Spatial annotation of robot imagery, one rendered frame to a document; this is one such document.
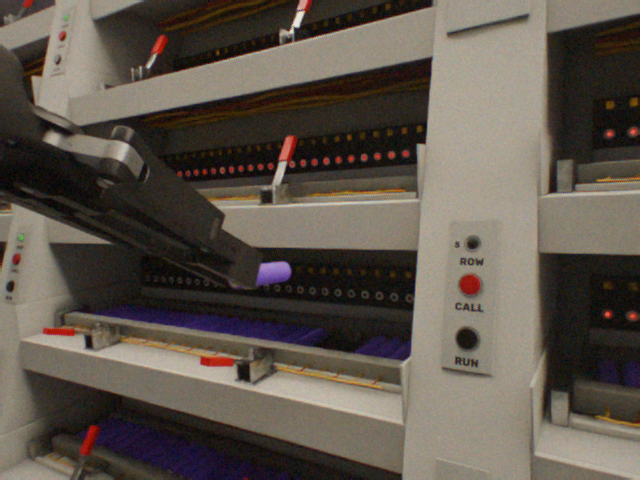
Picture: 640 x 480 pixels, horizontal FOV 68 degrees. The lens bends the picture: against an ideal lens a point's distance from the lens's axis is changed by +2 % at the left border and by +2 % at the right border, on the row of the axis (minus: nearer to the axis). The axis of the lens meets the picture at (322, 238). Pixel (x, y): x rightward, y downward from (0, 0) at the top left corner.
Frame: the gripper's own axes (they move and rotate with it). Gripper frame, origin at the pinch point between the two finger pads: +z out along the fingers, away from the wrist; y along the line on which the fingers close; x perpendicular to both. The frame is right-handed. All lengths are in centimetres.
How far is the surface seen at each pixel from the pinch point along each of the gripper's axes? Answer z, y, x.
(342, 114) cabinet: 27.5, 10.4, -33.5
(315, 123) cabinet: 27.6, 15.2, -32.7
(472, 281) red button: 12.7, -15.6, -3.1
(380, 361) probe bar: 20.0, -5.8, 3.5
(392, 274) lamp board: 28.4, -1.9, -8.3
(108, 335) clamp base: 17.6, 33.0, 5.9
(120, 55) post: 13, 50, -42
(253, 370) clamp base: 16.1, 6.3, 6.8
